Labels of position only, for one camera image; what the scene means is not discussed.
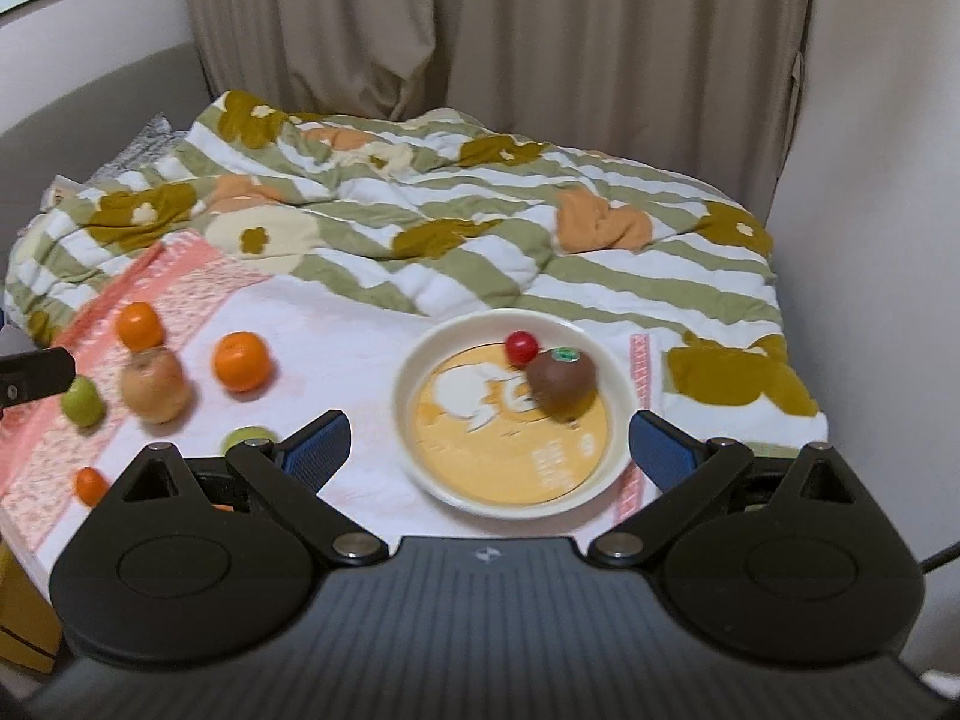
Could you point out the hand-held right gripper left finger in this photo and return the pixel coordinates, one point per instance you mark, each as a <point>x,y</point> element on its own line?
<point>319,450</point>

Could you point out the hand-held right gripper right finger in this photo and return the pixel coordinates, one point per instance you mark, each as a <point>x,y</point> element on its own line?
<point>660,450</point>

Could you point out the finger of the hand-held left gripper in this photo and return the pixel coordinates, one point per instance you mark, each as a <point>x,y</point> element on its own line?
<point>37,376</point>

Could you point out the green apple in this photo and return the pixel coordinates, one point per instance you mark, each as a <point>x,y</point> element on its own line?
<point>81,402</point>
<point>247,439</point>

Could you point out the large orange mandarin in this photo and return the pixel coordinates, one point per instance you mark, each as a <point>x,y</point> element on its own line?
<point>241,362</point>

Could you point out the yellow-red apple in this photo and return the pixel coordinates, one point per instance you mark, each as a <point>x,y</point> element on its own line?
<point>155,386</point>

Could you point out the small orange mandarin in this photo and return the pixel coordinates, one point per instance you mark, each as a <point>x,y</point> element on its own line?
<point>91,486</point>

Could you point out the cream plate with cartoon print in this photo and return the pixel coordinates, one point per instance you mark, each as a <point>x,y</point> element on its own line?
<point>480,465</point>

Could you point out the brown kiwi with sticker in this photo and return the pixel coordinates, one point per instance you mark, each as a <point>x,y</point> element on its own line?
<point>561,382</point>

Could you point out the red cherry tomato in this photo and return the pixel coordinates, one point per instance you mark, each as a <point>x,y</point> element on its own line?
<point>521,346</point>

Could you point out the small cardboard box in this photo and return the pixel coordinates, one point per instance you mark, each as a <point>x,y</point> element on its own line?
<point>61,193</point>

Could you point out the yellow box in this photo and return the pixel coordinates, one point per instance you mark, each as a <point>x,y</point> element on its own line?
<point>22,615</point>

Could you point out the grey patterned cloth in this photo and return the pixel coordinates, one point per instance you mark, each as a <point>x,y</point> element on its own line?
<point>142,142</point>

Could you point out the green striped floral blanket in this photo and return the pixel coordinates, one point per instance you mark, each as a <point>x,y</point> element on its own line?
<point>465,210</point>

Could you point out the beige upholstered headboard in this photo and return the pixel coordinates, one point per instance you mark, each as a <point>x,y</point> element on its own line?
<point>82,97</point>

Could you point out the beige curtain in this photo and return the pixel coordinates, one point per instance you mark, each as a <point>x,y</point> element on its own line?
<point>525,30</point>

